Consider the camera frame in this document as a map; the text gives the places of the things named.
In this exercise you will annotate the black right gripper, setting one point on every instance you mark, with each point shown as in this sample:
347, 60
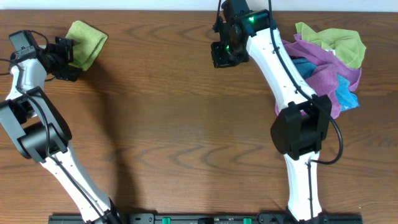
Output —
218, 60

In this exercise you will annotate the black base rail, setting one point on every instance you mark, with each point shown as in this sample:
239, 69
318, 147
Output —
262, 218

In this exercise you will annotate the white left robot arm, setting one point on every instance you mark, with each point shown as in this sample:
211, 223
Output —
39, 131

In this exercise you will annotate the olive green cloth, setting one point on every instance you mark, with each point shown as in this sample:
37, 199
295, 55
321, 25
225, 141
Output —
347, 44

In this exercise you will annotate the blue cloth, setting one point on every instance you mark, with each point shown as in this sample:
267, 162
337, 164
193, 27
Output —
336, 81

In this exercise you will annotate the purple cloth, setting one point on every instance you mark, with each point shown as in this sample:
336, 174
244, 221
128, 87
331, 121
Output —
313, 53

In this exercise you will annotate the light green cloth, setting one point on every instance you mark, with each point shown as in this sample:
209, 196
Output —
88, 43

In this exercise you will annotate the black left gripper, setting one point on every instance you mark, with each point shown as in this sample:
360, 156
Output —
66, 58

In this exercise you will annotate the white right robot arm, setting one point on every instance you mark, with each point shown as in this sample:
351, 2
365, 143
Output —
300, 127

